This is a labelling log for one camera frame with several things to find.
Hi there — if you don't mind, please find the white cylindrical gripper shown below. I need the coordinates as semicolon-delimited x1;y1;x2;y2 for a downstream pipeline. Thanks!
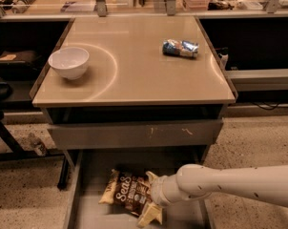
137;171;182;228

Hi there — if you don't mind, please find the brown chip bag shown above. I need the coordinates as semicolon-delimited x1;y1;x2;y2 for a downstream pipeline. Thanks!
98;169;153;216

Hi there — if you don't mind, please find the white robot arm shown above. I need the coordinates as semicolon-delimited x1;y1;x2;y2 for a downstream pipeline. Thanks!
137;164;288;228

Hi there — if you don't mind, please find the open middle drawer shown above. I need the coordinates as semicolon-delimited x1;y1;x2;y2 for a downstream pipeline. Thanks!
63;148;215;229

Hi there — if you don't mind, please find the closed grey top drawer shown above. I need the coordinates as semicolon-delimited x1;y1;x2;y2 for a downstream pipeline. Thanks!
48;119;223;150

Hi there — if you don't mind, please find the grey drawer cabinet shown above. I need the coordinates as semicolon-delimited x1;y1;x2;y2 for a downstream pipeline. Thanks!
29;15;238;229

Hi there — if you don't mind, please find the blue snack bag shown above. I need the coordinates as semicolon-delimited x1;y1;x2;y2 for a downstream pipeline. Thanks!
162;39;199;58

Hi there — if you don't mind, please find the black bag on shelf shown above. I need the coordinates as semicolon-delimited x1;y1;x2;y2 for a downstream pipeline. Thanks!
0;51;44;80

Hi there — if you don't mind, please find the plastic bottle on floor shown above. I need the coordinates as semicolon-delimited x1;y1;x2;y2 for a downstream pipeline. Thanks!
28;133;48;156

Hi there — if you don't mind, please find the white ceramic bowl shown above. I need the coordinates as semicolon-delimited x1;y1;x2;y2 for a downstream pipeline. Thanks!
48;47;90;80

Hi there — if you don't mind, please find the black table leg frame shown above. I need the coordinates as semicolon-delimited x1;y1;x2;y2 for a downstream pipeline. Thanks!
0;110;71;191

